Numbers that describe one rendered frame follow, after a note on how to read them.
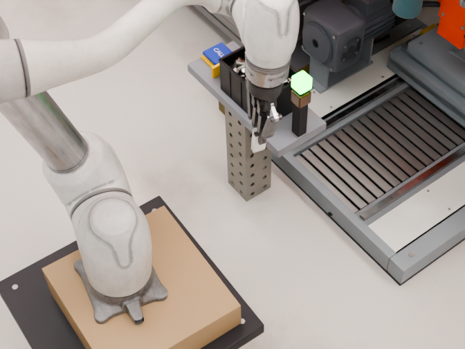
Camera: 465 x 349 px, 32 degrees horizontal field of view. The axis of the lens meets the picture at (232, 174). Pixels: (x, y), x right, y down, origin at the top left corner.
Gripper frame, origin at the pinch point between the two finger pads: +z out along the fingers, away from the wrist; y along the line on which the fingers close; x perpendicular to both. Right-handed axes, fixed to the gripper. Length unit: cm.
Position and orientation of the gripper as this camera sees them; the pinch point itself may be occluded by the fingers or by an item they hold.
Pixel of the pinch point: (259, 139)
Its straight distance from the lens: 179.4
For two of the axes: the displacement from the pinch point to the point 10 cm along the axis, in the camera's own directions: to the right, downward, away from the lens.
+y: 4.2, 7.3, -5.4
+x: 9.0, -3.1, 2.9
